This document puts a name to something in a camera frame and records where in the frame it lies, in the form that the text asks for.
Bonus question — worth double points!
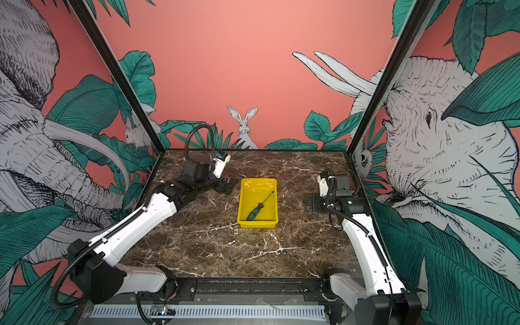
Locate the green black handled screwdriver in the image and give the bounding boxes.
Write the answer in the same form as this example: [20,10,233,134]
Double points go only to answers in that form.
[246,191,274,222]

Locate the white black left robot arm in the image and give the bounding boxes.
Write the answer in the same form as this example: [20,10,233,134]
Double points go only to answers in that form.
[50,177,238,310]

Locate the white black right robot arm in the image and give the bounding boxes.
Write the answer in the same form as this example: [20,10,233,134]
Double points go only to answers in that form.
[305,194,422,324]

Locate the yellow plastic bin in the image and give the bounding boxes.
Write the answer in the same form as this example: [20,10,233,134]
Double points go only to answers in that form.
[237,178,279,229]

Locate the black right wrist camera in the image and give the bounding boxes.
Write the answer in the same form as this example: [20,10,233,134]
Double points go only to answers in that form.
[317,171,353,197]

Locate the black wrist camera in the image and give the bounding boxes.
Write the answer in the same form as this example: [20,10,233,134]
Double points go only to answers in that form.
[184,152,232,181]
[317,171,353,197]

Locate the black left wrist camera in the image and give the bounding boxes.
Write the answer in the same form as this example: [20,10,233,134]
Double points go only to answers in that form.
[184,152,232,181]

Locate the black left camera cable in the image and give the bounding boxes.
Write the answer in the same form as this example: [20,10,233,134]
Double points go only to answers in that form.
[183,123,216,161]

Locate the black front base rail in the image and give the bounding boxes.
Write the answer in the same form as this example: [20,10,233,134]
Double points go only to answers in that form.
[138,277,344,305]

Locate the white slotted cable duct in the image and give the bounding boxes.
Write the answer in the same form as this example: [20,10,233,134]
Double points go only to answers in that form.
[89,304,328,320]

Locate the black left corner post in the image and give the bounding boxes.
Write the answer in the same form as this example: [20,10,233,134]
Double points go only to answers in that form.
[68,0,165,156]

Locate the black corner post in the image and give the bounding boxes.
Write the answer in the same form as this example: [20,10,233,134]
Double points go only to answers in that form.
[68,0,165,156]
[347,0,439,157]

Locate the black right corner post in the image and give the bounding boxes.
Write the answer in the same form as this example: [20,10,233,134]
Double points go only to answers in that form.
[347,0,439,157]

